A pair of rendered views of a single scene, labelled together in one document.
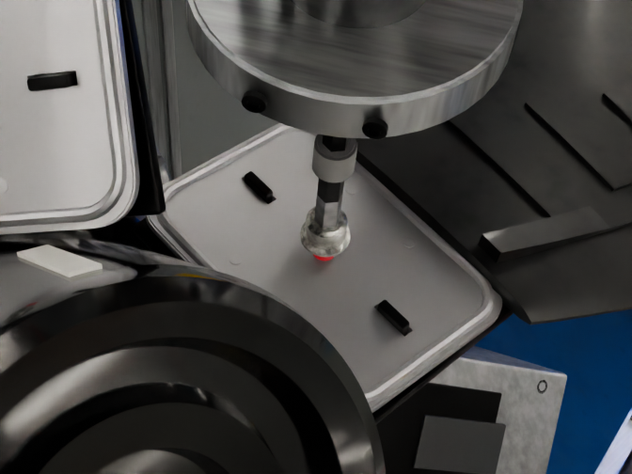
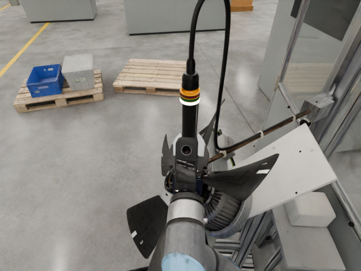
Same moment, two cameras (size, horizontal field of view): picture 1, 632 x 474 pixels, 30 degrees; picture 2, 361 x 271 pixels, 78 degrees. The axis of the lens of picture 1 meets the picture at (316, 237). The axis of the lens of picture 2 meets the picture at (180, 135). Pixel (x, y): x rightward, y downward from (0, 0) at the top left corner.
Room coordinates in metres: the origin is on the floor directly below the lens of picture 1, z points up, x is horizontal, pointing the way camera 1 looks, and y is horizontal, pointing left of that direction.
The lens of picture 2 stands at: (0.49, -0.29, 1.89)
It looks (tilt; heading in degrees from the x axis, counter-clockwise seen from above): 42 degrees down; 140
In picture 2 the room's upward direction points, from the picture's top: straight up
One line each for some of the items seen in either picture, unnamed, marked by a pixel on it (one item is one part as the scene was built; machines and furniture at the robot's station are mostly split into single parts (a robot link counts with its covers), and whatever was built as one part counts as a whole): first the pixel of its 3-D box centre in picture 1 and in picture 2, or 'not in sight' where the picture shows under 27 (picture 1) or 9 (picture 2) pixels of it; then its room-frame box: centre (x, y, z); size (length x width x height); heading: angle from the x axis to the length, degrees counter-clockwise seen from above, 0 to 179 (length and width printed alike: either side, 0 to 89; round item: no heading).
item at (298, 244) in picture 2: not in sight; (300, 227); (0.48, 0.48, 0.85); 0.36 x 0.24 x 0.03; 136
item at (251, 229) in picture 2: not in sight; (244, 244); (0.32, 0.33, 0.58); 0.09 x 0.05 x 1.15; 136
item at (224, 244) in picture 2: not in sight; (223, 244); (0.24, 0.25, 0.56); 0.19 x 0.04 x 0.04; 46
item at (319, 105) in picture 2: not in sight; (317, 107); (0.28, 0.62, 1.37); 0.10 x 0.07 x 0.09; 81
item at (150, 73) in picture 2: not in sight; (156, 75); (-2.51, 1.71, 0.07); 1.20 x 1.00 x 0.15; 43
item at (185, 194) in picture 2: not in sight; (187, 184); (0.26, -0.08, 1.46); 0.12 x 0.08 x 0.09; 136
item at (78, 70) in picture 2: not in sight; (80, 72); (-2.97, 0.63, 0.31); 0.60 x 0.42 x 0.33; 156
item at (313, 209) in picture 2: not in sight; (307, 205); (0.45, 0.55, 0.92); 0.17 x 0.16 x 0.11; 46
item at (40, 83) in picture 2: not in sight; (47, 79); (-3.17, 0.17, 0.25); 0.60 x 0.41 x 0.22; 156
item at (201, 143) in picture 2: not in sight; (199, 151); (0.21, 0.02, 1.46); 0.09 x 0.03 x 0.06; 126
